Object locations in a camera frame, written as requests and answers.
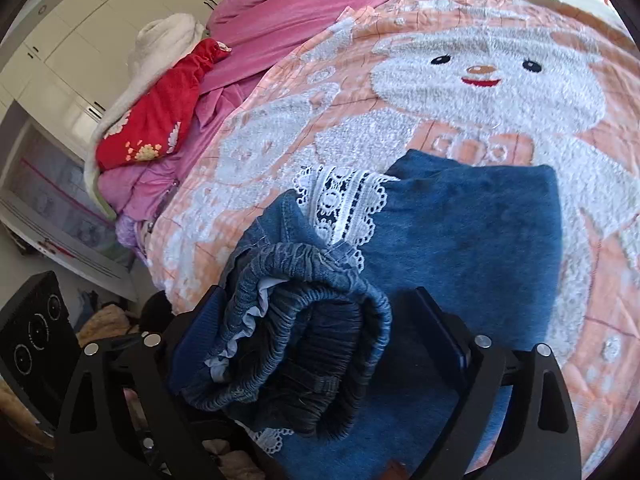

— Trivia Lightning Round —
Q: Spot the blue denim pants lace trim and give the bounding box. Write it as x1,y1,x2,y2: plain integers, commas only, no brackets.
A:
172,151,562,479

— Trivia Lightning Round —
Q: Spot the white door hello kitty curtain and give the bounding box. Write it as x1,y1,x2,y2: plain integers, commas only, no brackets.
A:
1,102,138,301

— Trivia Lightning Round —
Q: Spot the red floral garment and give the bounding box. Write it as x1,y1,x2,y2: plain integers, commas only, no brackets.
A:
96,38,231,171

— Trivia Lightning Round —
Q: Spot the white wardrobe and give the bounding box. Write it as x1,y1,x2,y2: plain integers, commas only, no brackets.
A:
1,0,222,159

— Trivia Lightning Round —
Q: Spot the cream fleece blanket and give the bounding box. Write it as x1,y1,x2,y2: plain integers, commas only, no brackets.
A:
84,13,207,221

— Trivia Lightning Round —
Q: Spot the pink bear pattern blanket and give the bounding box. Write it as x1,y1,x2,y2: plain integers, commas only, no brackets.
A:
146,0,639,478

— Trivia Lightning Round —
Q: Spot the pink quilt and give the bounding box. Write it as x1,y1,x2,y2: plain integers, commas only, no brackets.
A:
98,0,388,222

